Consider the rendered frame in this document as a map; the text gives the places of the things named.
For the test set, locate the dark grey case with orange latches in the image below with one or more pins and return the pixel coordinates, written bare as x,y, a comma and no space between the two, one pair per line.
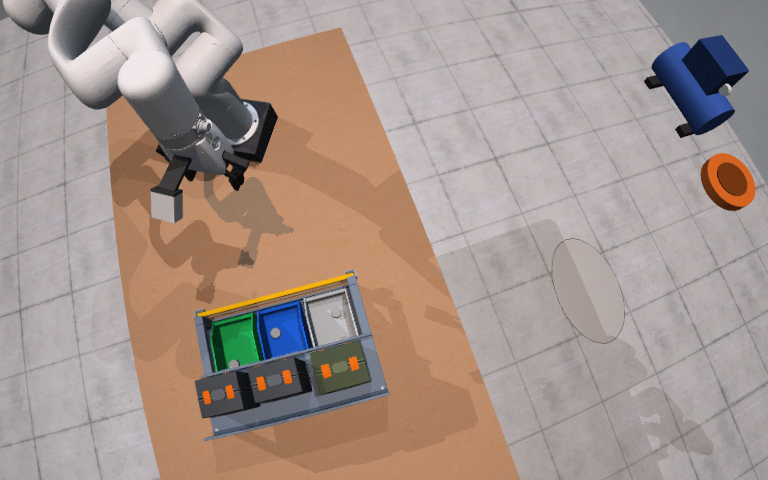
225,393
279,379

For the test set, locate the grey metal shelf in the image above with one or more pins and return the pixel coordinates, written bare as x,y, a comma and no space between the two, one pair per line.
307,403

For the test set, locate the yellow bar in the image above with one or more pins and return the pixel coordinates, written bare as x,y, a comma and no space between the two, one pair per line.
275,295

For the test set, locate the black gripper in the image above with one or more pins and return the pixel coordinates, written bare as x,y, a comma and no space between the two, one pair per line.
208,156

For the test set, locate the green open bin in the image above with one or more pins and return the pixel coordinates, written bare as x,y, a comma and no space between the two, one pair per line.
233,341

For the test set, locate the olive green case with orange latches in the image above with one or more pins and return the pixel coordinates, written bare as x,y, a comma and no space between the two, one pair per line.
340,367

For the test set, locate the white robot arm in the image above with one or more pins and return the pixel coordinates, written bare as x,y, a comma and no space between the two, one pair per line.
148,78

